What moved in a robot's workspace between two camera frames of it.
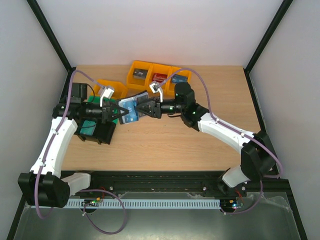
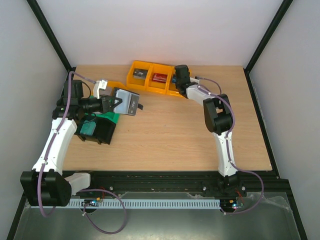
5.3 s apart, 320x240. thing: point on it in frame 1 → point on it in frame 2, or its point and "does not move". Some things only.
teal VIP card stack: [89, 130] does not move
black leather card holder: [141, 99] → [130, 102]
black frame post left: [54, 41] does not move
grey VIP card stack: [140, 73] does not move
